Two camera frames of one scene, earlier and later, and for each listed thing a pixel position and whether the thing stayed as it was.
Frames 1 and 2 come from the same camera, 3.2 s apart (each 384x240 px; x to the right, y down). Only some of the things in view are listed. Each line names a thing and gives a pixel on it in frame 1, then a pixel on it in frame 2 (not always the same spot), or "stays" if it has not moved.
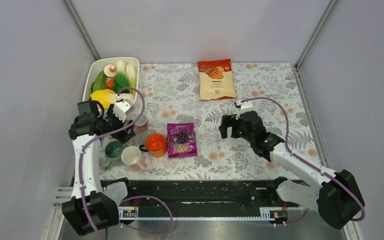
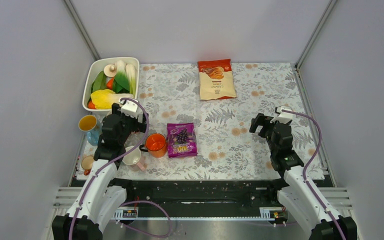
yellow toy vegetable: x=107 y=97 stays
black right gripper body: x=238 y=130 -> x=267 y=130
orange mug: x=155 y=144 stays
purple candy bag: x=181 y=140 stays
